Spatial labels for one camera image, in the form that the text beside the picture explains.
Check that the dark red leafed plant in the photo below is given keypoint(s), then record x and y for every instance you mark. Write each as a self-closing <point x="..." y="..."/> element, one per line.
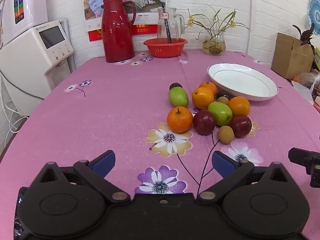
<point x="306" y="36"/>

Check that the white plate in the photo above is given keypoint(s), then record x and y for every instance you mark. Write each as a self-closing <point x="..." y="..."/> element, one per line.
<point x="240" y="82"/>

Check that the white appliance with screen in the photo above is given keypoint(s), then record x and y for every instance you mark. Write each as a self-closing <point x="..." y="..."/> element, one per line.
<point x="30" y="62"/>

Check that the orange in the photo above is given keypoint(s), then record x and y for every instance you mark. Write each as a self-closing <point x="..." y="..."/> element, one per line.
<point x="202" y="98"/>
<point x="240" y="106"/>

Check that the green plant yellow flowers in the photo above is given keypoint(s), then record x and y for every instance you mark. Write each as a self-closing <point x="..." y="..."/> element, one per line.
<point x="191" y="20"/>

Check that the clear plastic bag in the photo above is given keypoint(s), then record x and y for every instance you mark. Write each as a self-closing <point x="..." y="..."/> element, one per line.
<point x="303" y="85"/>

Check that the red plastic basin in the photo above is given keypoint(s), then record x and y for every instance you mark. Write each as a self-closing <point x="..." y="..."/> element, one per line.
<point x="165" y="50"/>

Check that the red thermos jug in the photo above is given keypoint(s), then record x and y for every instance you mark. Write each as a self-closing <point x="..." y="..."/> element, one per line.
<point x="117" y="30"/>

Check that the green jujube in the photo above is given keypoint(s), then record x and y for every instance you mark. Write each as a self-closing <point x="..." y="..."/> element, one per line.
<point x="220" y="113"/>
<point x="178" y="97"/>

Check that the white wall pipe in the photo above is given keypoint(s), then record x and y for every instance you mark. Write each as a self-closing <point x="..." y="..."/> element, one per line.
<point x="249" y="17"/>

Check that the blue patterned wall decoration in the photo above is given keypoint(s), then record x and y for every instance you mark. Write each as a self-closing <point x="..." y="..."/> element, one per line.
<point x="315" y="15"/>

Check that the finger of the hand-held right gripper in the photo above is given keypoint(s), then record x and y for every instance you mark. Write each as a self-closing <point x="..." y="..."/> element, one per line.
<point x="300" y="156"/>

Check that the glass pitcher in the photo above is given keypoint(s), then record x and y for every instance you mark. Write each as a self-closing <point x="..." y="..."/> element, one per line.
<point x="175" y="25"/>

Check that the dark purple passion fruit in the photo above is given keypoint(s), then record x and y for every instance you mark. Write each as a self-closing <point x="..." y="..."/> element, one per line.
<point x="175" y="85"/>
<point x="225" y="94"/>

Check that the red plum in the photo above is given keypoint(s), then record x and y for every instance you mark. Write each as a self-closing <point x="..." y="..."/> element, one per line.
<point x="240" y="126"/>
<point x="204" y="122"/>

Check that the glass vase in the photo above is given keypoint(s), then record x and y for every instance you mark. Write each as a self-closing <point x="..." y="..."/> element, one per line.
<point x="213" y="46"/>

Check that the cardboard box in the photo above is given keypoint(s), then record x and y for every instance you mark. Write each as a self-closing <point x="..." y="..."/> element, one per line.
<point x="287" y="55"/>

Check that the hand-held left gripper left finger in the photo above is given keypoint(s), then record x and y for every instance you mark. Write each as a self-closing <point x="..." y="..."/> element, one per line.
<point x="103" y="163"/>

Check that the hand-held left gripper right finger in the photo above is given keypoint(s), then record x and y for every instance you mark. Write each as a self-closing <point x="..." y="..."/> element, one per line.
<point x="222" y="163"/>

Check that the tangerine with stem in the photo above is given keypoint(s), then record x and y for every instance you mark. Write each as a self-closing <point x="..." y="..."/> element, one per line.
<point x="210" y="87"/>
<point x="179" y="120"/>

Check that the brown longan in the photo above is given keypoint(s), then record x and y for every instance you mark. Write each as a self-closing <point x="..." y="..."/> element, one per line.
<point x="226" y="135"/>
<point x="223" y="100"/>

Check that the pink floral tablecloth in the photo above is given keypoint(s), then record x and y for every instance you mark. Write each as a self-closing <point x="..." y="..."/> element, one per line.
<point x="112" y="105"/>

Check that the white water purifier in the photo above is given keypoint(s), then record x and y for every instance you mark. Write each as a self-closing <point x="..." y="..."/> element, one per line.
<point x="32" y="5"/>

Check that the black stirring stick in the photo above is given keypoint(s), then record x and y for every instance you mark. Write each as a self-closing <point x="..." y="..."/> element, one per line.
<point x="167" y="28"/>

